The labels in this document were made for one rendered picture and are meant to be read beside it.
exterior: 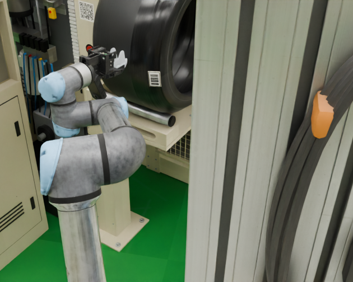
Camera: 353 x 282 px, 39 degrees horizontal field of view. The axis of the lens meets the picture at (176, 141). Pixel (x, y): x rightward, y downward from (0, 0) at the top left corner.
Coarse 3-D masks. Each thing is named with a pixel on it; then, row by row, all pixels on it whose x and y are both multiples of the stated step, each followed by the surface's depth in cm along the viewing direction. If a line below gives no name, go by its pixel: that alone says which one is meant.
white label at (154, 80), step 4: (148, 72) 164; (152, 72) 164; (156, 72) 164; (148, 76) 165; (152, 76) 165; (156, 76) 165; (152, 80) 166; (156, 80) 166; (160, 80) 166; (152, 84) 167; (156, 84) 167; (160, 84) 167
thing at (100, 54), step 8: (96, 48) 156; (104, 48) 155; (80, 56) 148; (88, 56) 148; (96, 56) 149; (104, 56) 150; (112, 56) 154; (88, 64) 147; (96, 64) 151; (104, 64) 152; (112, 64) 156; (96, 72) 152; (104, 72) 153; (112, 72) 155
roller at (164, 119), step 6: (108, 96) 200; (114, 96) 199; (132, 102) 196; (132, 108) 195; (138, 108) 194; (144, 108) 193; (138, 114) 195; (144, 114) 193; (150, 114) 191; (156, 114) 190; (162, 114) 189; (168, 114) 189; (156, 120) 191; (162, 120) 189; (168, 120) 188; (174, 120) 190
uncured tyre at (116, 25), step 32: (128, 0) 162; (160, 0) 158; (192, 0) 206; (96, 32) 169; (128, 32) 162; (160, 32) 159; (192, 32) 212; (128, 64) 166; (160, 64) 164; (192, 64) 211; (128, 96) 181; (160, 96) 173
